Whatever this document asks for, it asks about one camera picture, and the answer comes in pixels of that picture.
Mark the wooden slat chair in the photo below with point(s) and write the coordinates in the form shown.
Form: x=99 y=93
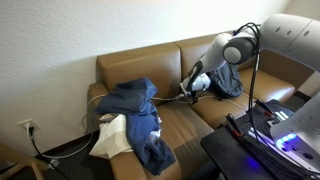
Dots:
x=20 y=160

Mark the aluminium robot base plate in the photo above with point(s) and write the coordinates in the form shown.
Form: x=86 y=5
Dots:
x=263 y=133

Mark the orange black clamp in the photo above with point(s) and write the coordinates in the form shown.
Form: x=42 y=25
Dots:
x=234 y=126

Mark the cream white cloth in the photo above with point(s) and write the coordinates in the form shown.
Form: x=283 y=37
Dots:
x=111 y=136

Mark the navy blue garment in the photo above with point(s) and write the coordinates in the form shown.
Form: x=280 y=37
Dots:
x=130 y=95

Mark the grey backpack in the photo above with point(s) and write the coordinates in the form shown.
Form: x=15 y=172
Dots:
x=226 y=81

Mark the white wall outlet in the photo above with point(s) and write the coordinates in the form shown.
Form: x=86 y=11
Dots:
x=26 y=123

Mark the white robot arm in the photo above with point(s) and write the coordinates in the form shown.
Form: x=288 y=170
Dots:
x=290 y=33

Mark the black robot cart table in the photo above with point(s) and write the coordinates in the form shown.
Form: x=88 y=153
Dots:
x=230 y=153

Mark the tan leather couch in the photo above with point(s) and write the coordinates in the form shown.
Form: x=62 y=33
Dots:
x=146 y=63

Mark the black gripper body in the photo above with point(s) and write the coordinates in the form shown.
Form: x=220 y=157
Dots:
x=193 y=93

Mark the blue denim jeans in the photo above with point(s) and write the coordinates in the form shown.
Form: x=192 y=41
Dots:
x=146 y=140

